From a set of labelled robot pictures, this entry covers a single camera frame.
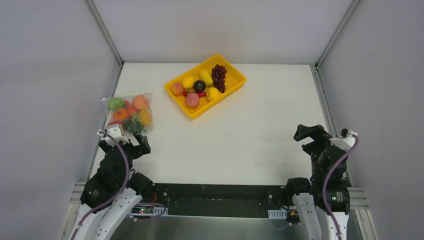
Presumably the clear zip top bag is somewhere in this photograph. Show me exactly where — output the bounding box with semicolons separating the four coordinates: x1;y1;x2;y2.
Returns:
101;91;154;135

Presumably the peach from bag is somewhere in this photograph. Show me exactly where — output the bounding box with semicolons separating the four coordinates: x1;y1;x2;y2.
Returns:
132;95;149;111

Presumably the green cabbage ball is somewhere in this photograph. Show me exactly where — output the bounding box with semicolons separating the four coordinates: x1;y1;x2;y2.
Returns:
107;97;126;111

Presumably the orange carrot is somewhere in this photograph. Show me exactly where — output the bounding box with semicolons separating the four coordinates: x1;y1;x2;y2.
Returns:
124;100;138;117

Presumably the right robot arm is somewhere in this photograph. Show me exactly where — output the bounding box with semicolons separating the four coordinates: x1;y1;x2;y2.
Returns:
283;124;359;240

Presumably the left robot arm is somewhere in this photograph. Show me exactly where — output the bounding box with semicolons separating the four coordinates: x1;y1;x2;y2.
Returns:
69;130;153;240

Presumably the dark green vegetable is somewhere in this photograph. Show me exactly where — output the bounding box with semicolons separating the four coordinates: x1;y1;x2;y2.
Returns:
122;113;147;134

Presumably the yellow orange potato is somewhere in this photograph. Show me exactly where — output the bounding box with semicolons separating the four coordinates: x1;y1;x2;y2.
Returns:
138;108;152;126

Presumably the red apple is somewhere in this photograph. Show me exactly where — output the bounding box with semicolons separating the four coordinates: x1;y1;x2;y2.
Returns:
106;120;123;127

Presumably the orange pumpkin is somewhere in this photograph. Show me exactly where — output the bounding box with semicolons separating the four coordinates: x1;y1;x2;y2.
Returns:
112;108;130;123

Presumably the small peach tray corner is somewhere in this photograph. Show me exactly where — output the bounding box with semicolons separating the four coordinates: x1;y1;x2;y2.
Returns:
170;82;185;97

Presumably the red chili pepper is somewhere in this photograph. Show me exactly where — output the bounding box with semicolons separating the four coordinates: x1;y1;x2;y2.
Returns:
182;91;207;98

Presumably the pink peach in tray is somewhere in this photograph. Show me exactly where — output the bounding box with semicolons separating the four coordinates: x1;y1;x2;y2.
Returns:
185;94;200;108

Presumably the yellow plastic tray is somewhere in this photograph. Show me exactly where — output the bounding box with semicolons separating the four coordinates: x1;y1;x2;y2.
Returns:
164;54;247;120

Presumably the yellow lemon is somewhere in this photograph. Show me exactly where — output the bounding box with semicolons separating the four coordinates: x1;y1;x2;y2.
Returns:
181;75;196;90

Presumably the yellow pepper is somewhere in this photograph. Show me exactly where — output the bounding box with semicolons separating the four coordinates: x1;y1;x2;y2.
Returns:
206;87;222;102

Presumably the yellow mango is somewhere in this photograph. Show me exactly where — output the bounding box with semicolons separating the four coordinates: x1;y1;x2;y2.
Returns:
198;69;214;87

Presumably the purple grape bunch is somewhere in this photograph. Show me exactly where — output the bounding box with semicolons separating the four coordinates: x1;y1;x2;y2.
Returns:
211;64;227;93

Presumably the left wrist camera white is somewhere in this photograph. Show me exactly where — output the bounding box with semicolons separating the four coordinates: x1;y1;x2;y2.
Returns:
97;124;130;146

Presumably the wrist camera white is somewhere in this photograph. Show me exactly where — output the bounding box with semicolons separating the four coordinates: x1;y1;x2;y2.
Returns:
97;124;130;146
329;128;358;151

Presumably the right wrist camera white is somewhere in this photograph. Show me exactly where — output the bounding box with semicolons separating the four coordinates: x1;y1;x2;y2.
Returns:
329;128;358;151

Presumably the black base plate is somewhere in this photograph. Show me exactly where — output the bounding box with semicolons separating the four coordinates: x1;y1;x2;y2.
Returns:
143;178;312;219

